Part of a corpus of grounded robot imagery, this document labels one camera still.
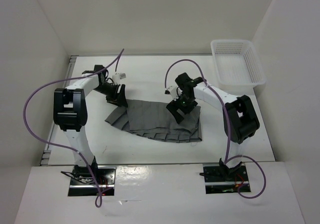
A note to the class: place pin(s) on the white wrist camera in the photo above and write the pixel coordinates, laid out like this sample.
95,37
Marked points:
117,77
173,91

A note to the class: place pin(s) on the grey pleated skirt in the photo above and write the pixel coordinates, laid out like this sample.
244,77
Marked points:
152,120

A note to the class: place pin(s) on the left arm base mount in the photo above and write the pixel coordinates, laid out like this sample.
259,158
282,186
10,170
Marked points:
82,184

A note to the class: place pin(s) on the white perforated plastic basket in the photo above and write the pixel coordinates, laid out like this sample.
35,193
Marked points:
237,65

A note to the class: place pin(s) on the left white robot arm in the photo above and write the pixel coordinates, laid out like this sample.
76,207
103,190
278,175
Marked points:
71,115

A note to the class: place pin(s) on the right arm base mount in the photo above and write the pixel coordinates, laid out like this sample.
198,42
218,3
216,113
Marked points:
216,183

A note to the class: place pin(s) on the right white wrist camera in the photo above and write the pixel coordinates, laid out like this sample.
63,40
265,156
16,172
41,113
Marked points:
173,91

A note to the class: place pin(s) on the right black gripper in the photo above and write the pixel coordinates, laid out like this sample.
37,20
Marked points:
172,107

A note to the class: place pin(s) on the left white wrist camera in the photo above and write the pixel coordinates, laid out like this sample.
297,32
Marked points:
117,77

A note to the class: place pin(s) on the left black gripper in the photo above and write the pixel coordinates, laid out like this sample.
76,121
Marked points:
118,98

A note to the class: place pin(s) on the aluminium table edge rail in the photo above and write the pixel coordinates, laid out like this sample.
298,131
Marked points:
57,106

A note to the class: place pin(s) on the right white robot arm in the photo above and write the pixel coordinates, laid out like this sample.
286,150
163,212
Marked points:
240,121

